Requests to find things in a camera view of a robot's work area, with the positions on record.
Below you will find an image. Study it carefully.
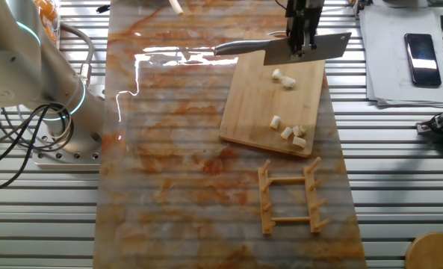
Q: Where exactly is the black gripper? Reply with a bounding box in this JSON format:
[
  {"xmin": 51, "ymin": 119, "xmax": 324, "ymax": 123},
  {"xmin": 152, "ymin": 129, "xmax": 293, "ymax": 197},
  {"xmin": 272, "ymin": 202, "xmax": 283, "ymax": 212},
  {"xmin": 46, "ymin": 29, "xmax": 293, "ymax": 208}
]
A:
[{"xmin": 285, "ymin": 0, "xmax": 325, "ymax": 57}]

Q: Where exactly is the steel cleaver knife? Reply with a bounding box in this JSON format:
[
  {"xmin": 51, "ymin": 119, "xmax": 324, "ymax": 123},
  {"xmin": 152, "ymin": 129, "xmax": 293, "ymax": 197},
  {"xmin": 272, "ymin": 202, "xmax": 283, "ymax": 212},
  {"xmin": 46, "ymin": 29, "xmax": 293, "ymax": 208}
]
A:
[{"xmin": 213, "ymin": 31, "xmax": 353, "ymax": 67}]

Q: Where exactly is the wooden cutting board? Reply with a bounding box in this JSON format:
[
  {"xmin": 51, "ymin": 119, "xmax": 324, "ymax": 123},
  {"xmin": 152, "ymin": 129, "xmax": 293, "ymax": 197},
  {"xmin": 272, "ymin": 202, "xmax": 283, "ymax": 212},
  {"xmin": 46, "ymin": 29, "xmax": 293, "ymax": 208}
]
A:
[{"xmin": 219, "ymin": 31, "xmax": 326, "ymax": 158}]

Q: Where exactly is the black smartphone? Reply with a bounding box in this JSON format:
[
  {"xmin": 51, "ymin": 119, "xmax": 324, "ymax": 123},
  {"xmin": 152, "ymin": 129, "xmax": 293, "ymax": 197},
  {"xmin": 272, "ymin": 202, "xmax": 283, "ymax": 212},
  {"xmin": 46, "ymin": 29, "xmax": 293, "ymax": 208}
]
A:
[{"xmin": 404, "ymin": 32, "xmax": 442, "ymax": 87}]

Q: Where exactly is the wooden peg knife rack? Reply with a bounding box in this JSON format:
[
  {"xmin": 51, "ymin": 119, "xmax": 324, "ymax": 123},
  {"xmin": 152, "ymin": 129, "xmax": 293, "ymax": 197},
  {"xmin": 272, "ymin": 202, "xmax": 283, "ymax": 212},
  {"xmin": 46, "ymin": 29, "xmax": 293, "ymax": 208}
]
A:
[{"xmin": 257, "ymin": 155, "xmax": 331, "ymax": 235}]

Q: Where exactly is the marble pattern table mat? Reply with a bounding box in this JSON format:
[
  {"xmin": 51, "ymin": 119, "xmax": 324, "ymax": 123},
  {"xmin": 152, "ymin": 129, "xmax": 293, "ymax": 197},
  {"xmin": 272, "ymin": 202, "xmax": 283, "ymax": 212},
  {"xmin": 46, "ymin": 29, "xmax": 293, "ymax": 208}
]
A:
[{"xmin": 93, "ymin": 0, "xmax": 368, "ymax": 269}]

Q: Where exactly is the clear plastic fruit container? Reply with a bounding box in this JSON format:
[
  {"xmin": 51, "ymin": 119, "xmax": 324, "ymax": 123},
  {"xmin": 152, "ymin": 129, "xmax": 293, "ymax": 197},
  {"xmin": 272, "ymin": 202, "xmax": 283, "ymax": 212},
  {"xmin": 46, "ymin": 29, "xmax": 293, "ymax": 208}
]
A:
[{"xmin": 32, "ymin": 0, "xmax": 62, "ymax": 46}]

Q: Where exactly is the orange fruit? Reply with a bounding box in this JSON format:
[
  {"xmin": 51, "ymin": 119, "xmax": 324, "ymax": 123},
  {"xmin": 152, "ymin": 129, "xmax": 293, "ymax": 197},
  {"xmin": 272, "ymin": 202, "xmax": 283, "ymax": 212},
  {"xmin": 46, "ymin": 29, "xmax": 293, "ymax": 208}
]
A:
[{"xmin": 32, "ymin": 0, "xmax": 59, "ymax": 23}]

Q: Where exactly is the wooden mug tree stand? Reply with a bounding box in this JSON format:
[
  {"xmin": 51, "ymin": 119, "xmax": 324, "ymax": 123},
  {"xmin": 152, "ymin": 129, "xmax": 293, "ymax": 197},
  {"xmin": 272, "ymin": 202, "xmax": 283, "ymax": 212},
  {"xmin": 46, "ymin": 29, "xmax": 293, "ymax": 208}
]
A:
[{"xmin": 404, "ymin": 231, "xmax": 443, "ymax": 269}]

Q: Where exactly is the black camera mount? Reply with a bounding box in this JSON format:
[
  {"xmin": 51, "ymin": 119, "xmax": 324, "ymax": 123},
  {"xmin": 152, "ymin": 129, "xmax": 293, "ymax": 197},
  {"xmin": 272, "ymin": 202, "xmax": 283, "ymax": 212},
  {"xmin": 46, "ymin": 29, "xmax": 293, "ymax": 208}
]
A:
[{"xmin": 415, "ymin": 108, "xmax": 443, "ymax": 149}]

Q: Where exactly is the grey hose with metal connector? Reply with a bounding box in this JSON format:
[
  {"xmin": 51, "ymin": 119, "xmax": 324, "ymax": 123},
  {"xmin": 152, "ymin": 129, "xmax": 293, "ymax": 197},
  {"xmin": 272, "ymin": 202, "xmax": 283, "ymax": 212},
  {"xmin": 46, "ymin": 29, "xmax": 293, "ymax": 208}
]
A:
[{"xmin": 58, "ymin": 22, "xmax": 96, "ymax": 89}]

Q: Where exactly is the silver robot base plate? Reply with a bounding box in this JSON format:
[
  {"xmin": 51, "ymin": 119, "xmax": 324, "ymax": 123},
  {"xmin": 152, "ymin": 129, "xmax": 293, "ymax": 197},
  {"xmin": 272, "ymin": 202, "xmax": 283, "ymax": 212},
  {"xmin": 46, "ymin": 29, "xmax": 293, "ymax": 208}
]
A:
[{"xmin": 31, "ymin": 118, "xmax": 103, "ymax": 168}]

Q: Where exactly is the black cable bundle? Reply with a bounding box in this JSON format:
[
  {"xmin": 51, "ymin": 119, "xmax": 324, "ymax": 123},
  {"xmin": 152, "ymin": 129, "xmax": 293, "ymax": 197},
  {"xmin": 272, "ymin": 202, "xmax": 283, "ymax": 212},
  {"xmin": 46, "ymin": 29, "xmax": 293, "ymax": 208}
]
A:
[{"xmin": 0, "ymin": 103, "xmax": 75, "ymax": 192}]

